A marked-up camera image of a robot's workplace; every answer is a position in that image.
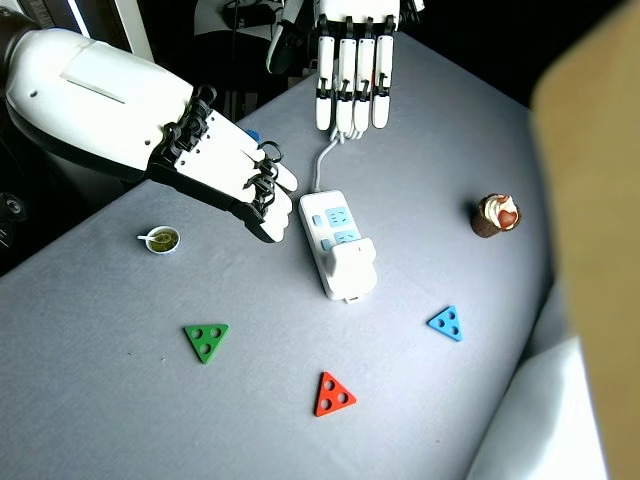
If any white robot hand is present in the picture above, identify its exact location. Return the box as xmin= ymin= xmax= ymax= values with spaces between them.
xmin=266 ymin=0 xmax=426 ymax=134
xmin=3 ymin=28 xmax=300 ymax=245

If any white power strip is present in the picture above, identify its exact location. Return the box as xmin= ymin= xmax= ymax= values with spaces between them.
xmin=298 ymin=189 xmax=379 ymax=304

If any small white bowl of soup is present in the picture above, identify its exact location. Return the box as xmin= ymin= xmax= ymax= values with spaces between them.
xmin=147 ymin=225 xmax=181 ymax=256

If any chocolate cupcake with cream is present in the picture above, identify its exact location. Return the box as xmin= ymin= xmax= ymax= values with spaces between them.
xmin=470 ymin=193 xmax=522 ymax=240

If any white plug adapter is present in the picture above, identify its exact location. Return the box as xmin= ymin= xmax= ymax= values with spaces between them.
xmin=329 ymin=237 xmax=378 ymax=300

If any green triangle block with holes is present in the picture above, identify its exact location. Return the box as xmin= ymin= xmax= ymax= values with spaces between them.
xmin=183 ymin=323 xmax=230 ymax=365

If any brown board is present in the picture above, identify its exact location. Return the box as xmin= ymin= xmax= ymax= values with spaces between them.
xmin=529 ymin=0 xmax=640 ymax=480

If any blue triangle block with holes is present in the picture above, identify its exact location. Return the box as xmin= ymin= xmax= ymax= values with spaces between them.
xmin=427 ymin=305 xmax=464 ymax=343

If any grey table cloth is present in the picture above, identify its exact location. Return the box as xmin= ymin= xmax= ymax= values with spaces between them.
xmin=0 ymin=29 xmax=569 ymax=480

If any red triangle block with holes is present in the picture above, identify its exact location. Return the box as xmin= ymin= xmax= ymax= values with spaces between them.
xmin=313 ymin=371 xmax=358 ymax=418

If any white sheet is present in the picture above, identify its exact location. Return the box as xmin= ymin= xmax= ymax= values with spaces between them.
xmin=464 ymin=279 xmax=612 ymax=480

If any white frame post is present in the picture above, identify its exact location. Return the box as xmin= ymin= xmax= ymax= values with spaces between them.
xmin=110 ymin=0 xmax=156 ymax=59

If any black camera device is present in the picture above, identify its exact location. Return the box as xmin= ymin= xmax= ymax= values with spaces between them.
xmin=0 ymin=192 xmax=29 ymax=250

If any white power strip cable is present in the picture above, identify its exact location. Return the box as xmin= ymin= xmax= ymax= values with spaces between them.
xmin=312 ymin=127 xmax=366 ymax=194

